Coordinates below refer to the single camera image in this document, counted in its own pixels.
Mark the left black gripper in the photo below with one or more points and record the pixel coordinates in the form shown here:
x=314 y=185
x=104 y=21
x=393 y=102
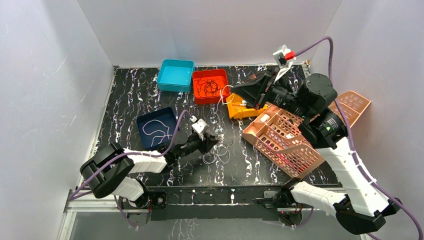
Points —
x=203 y=144

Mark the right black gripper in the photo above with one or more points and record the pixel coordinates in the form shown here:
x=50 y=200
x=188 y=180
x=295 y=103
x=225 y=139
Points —
x=253 y=92

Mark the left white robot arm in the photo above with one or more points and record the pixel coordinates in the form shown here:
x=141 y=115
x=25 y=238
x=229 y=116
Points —
x=107 y=172

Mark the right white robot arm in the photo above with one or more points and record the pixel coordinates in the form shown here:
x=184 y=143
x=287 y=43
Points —
x=363 y=207

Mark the yellow parts bin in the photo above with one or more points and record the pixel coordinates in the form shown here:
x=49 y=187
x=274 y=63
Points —
x=239 y=112

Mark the white eraser in rack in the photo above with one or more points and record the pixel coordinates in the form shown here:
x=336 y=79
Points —
x=264 y=118

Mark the navy blue plastic box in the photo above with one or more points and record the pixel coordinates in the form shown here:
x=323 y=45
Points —
x=156 y=127

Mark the red plastic box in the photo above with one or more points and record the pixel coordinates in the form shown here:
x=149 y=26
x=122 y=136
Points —
x=210 y=86

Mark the pink tiered file rack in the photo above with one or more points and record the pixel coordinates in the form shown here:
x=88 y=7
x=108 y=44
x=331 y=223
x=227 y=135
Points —
x=280 y=140

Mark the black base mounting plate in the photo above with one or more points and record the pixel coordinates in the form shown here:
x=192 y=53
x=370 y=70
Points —
x=218 y=202

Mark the teal plastic box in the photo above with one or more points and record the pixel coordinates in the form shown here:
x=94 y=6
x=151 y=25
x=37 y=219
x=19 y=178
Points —
x=175 y=75

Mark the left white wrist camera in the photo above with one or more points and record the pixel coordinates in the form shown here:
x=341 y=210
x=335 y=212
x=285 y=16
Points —
x=198 y=125

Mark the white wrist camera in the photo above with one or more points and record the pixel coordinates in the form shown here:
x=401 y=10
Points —
x=284 y=58
x=198 y=125

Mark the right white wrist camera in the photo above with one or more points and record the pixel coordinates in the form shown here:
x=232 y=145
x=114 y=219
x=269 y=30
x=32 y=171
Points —
x=284 y=58

